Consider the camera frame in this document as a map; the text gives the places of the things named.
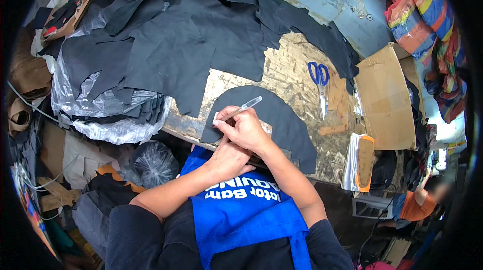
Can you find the person's left hand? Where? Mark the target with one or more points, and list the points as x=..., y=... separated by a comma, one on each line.
x=226, y=164

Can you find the person's right hand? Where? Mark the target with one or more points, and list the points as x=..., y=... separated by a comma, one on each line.
x=247, y=130

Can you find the clear plastic pen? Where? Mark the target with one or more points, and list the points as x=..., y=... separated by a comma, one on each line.
x=251, y=103

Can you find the arched black leather piece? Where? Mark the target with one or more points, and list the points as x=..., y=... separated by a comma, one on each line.
x=286, y=126

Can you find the person's body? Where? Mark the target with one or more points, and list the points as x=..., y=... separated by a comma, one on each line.
x=245, y=224

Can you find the black plastic bag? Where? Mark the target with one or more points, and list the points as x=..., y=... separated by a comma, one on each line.
x=154, y=164

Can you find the worn wooden work board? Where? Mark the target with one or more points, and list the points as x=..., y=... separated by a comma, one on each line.
x=294, y=70

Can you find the small wooden block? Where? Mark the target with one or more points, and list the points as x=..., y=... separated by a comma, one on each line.
x=332, y=129

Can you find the stack of white sheets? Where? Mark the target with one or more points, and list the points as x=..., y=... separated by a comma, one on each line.
x=349, y=164

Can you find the thin metal tool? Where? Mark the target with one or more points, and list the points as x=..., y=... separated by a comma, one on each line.
x=357, y=100

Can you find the pile of black leather pieces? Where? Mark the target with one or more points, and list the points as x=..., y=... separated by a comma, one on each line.
x=169, y=43

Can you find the clear plastic sheet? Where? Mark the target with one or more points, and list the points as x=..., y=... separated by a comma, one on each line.
x=113, y=132

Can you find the orange edged insole pattern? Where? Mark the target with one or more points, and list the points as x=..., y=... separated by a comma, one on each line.
x=365, y=164

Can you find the brown cardboard box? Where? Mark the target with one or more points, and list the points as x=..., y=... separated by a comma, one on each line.
x=385, y=100

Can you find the heap of cardboard and cloth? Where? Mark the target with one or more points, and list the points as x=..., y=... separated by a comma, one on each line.
x=75, y=179

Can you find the white sewing machine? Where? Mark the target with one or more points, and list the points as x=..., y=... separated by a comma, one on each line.
x=438, y=158

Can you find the heap of striped woven bags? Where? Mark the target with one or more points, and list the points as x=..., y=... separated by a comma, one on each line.
x=422, y=25

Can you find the cardboard tray with scraps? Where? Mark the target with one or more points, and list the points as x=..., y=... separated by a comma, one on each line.
x=71, y=25

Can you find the brown paper rolls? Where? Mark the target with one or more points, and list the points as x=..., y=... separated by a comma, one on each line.
x=28, y=74

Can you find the grey metal frame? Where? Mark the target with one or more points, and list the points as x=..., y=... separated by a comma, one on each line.
x=371, y=206

